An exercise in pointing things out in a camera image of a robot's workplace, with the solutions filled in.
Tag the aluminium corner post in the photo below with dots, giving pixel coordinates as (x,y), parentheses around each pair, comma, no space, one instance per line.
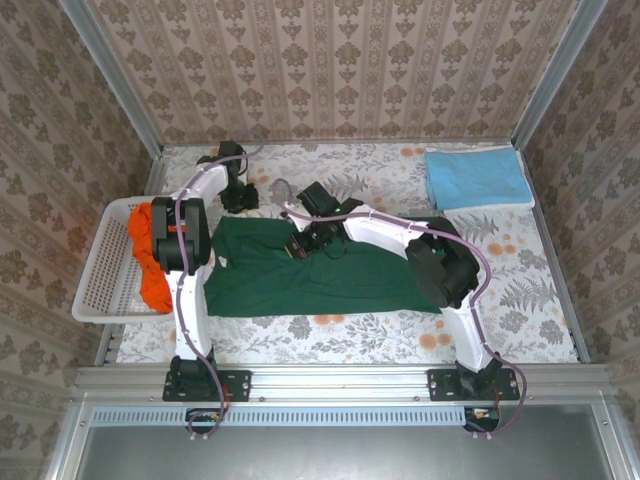
(556,75)
(115,75)

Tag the white plastic basket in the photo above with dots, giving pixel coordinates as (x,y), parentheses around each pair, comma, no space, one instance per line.
(107,280)

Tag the aluminium mounting rail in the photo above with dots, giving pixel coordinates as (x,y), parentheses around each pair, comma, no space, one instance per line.
(340,382)

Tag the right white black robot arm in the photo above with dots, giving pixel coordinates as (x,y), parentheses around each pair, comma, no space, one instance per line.
(380,232)

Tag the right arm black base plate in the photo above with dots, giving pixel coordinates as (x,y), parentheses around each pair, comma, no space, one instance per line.
(440,385)

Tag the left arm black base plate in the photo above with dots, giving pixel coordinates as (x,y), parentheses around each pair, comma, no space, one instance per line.
(237,385)

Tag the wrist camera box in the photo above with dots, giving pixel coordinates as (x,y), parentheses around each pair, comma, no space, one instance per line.
(232,150)
(317,197)

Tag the orange t-shirt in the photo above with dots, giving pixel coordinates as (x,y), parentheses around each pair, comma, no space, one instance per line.
(155,290)

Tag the folded blue t-shirt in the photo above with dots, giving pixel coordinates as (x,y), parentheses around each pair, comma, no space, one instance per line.
(475,175)

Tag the grey metal sheet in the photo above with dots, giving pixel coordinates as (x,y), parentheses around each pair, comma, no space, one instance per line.
(350,455)

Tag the black connector board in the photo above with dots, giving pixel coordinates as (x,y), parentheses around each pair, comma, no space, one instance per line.
(200,417)
(482,417)

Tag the aluminium table end rail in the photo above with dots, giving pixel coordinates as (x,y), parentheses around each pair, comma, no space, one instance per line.
(190,144)

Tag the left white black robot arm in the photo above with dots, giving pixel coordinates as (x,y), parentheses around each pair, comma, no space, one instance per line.
(192,320)

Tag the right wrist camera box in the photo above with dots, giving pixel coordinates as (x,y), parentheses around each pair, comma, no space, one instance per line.
(317,197)

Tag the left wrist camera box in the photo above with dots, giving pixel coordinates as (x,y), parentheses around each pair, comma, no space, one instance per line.
(232,150)

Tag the floral tablecloth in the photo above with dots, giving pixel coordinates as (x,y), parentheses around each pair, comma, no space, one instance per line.
(350,340)

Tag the folded blue towel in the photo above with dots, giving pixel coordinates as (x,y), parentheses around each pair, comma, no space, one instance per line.
(515,202)

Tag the green t-shirt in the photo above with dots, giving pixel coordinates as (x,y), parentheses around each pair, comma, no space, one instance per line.
(325,290)

